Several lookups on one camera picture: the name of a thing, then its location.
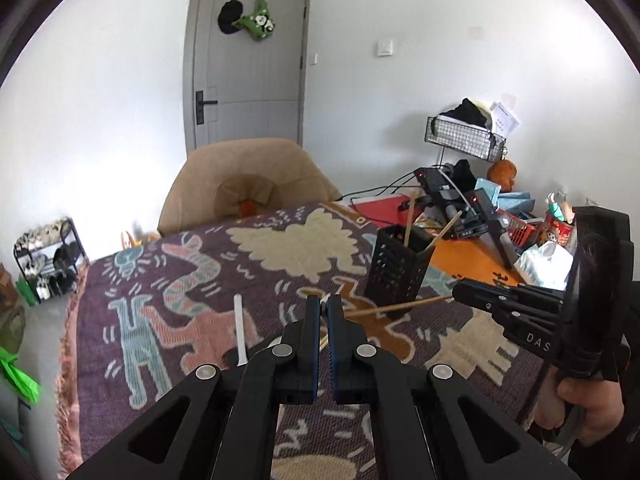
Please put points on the black perforated utensil holder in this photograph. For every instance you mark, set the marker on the black perforated utensil holder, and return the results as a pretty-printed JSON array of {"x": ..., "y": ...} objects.
[{"x": 395, "y": 270}]

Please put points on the person's right hand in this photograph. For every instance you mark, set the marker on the person's right hand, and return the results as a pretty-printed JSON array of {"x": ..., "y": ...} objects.
[{"x": 600, "y": 405}]

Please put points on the white light switch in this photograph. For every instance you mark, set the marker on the white light switch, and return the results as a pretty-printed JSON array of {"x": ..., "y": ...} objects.
[{"x": 384, "y": 48}]

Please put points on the red cloth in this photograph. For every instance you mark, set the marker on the red cloth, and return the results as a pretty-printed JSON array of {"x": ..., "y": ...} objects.
[{"x": 380, "y": 210}]

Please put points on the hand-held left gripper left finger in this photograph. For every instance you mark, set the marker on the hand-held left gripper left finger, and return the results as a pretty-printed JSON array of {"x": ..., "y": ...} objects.
[{"x": 314, "y": 345}]

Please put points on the wooden chopstick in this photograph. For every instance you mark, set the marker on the wooden chopstick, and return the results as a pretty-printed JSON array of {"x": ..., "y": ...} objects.
[
  {"x": 445, "y": 230},
  {"x": 400, "y": 306},
  {"x": 410, "y": 220}
]

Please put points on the small orange toy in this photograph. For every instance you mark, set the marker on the small orange toy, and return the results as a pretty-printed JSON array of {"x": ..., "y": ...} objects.
[{"x": 246, "y": 207}]

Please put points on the white papers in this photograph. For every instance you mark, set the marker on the white papers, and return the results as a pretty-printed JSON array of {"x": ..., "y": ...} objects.
[{"x": 506, "y": 119}]

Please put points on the black cloth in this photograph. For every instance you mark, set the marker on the black cloth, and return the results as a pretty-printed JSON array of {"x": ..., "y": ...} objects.
[{"x": 467, "y": 112}]

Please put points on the small figurine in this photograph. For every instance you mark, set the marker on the small figurine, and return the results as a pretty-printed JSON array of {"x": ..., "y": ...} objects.
[{"x": 560, "y": 207}]

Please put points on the light blue box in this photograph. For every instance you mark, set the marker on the light blue box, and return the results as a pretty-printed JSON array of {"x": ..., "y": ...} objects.
[{"x": 489, "y": 191}]

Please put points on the printed blanket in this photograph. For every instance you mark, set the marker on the printed blanket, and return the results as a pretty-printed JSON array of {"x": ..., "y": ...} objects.
[{"x": 165, "y": 320}]

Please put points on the white plastic spoon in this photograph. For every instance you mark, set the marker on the white plastic spoon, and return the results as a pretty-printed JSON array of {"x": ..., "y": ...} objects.
[{"x": 240, "y": 320}]

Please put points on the black shoe rack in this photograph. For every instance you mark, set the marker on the black shoe rack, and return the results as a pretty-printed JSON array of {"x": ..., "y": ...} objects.
[{"x": 50, "y": 260}]

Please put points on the black hat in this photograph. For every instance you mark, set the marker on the black hat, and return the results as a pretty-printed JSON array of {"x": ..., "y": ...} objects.
[{"x": 230, "y": 15}]

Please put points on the black pouch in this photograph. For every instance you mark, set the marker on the black pouch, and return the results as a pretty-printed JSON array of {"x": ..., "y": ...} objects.
[{"x": 464, "y": 175}]

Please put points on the grey door with hooks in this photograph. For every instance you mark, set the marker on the grey door with hooks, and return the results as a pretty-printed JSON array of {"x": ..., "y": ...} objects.
[{"x": 250, "y": 75}]

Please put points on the tan upholstered chair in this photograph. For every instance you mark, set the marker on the tan upholstered chair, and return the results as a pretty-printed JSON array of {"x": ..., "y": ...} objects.
[{"x": 200, "y": 185}]

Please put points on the green plush toy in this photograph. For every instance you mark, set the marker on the green plush toy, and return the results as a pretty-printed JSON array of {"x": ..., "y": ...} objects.
[{"x": 257, "y": 22}]

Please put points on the red plastic basket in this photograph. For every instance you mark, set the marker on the red plastic basket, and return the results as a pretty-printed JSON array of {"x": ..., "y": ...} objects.
[{"x": 522, "y": 232}]

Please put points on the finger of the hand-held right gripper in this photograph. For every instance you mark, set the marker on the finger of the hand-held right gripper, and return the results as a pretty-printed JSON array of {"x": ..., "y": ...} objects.
[
  {"x": 500, "y": 291},
  {"x": 525, "y": 314}
]

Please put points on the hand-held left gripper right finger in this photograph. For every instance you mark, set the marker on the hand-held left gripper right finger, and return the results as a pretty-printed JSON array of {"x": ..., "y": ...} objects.
[{"x": 334, "y": 345}]

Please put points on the yellow snack packet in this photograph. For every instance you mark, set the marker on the yellow snack packet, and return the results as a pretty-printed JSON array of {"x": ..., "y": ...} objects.
[{"x": 425, "y": 222}]

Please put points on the orange plush toy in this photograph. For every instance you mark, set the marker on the orange plush toy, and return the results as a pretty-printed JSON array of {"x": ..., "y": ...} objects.
[{"x": 502, "y": 174}]

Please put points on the bright green plastic toy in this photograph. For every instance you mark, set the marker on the bright green plastic toy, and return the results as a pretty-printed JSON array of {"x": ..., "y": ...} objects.
[{"x": 20, "y": 380}]

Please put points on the green bag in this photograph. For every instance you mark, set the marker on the green bag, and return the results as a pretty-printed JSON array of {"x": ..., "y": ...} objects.
[{"x": 27, "y": 292}]

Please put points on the cream hat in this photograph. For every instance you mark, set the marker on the cream hat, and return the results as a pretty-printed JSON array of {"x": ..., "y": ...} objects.
[{"x": 487, "y": 115}]

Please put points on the red can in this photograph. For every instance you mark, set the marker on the red can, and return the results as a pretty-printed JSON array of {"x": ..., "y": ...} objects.
[{"x": 557, "y": 232}]

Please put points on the white plastic bag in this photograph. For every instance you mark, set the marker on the white plastic bag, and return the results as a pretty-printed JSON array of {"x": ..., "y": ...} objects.
[{"x": 542, "y": 265}]

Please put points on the black electronic device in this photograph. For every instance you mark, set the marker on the black electronic device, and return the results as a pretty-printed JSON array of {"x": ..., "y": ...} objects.
[
  {"x": 440, "y": 187},
  {"x": 492, "y": 230}
]

